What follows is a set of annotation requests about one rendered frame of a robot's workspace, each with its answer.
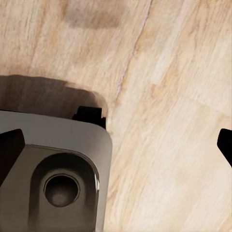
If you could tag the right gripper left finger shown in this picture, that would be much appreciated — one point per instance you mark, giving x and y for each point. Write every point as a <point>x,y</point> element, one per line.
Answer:
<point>12,144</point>

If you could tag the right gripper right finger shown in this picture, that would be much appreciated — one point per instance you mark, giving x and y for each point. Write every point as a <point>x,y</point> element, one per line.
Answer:
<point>224,143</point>

